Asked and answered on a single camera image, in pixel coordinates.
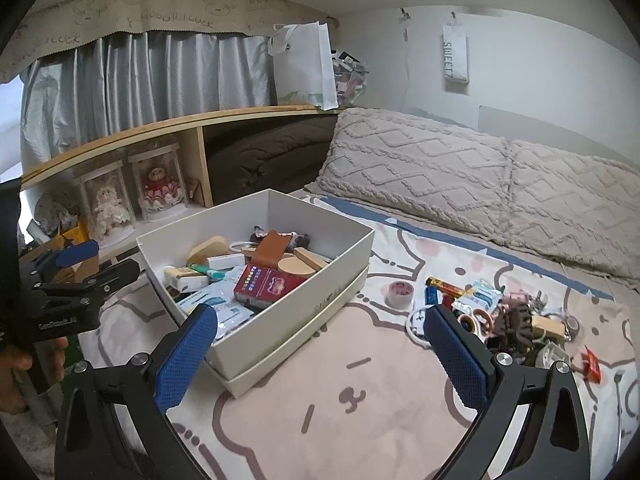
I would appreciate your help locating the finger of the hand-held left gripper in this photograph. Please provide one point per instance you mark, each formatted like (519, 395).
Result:
(75, 255)
(100, 281)

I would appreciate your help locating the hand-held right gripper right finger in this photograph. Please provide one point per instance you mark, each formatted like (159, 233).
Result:
(457, 360)

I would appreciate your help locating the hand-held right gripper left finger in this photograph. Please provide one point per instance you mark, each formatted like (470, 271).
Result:
(187, 355)

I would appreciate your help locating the white blue medicine packet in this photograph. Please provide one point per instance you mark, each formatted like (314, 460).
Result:
(215, 307)

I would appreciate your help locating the white cardboard storage box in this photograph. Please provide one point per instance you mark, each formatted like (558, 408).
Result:
(310, 225)

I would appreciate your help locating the person's left hand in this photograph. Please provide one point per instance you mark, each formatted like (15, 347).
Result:
(15, 375)

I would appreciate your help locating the yellow box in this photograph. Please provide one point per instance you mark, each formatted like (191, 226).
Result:
(75, 235)

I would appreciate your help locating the white dress doll case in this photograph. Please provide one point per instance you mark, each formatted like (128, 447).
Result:
(107, 207)

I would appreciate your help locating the brown hair claw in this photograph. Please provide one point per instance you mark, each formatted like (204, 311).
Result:
(515, 327)

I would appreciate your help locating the light blue plastic packet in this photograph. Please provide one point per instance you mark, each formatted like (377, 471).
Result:
(480, 297)

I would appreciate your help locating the yellow red candy bar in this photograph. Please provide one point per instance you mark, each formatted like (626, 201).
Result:
(450, 286)

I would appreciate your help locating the cream cardboard carton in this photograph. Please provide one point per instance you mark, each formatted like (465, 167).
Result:
(182, 277)

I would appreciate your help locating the pink hair claw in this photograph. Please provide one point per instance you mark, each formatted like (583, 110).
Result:
(515, 300)

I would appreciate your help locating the clear tape roll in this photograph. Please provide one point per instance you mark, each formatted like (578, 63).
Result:
(400, 295)

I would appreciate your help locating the small wooden block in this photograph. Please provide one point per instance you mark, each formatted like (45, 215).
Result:
(546, 327)

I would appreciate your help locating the pale green white device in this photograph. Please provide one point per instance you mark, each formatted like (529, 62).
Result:
(552, 355)

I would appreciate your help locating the small white box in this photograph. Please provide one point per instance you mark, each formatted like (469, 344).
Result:
(226, 262)

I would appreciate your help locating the rounded wooden block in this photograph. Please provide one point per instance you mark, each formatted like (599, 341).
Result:
(207, 250)

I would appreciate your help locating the cartoon printed bedsheet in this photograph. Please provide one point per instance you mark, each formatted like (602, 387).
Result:
(350, 355)

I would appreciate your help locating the red cardboard box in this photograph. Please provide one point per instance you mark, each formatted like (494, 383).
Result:
(270, 285)

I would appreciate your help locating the red dress doll case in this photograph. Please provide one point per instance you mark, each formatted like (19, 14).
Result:
(159, 185)

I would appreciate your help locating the brown patterned tape roll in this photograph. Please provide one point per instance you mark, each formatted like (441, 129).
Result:
(572, 330)

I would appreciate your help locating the grey fuzzy cloth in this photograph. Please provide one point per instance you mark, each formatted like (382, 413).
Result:
(22, 445)

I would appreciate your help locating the brown leather case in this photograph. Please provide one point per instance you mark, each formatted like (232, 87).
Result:
(270, 250)

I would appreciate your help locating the red snack packet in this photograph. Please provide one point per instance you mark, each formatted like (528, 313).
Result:
(592, 366)

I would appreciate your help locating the round wooden disc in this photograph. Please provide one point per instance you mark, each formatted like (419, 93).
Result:
(294, 267)

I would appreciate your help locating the dark crocheted item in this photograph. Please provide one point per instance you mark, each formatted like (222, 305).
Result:
(260, 234)

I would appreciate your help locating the wooden headboard shelf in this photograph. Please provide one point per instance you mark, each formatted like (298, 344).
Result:
(200, 160)

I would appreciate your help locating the long wooden block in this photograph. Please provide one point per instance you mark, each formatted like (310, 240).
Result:
(312, 260)

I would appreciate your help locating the silver grey curtain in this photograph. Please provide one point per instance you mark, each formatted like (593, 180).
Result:
(150, 80)

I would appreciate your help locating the beige textured pillow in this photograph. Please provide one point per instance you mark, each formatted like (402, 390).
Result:
(410, 170)
(575, 210)

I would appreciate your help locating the folded brown blanket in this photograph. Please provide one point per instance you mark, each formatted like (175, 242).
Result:
(270, 155)

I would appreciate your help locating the brown paper valance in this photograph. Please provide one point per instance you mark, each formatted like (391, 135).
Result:
(150, 15)

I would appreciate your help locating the white shopping bag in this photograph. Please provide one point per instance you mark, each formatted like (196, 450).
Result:
(305, 65)

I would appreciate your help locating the clear box of trinkets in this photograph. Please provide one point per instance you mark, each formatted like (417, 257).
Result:
(352, 80)

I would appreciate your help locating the hanging white paper bag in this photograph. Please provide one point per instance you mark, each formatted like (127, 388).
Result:
(456, 55)

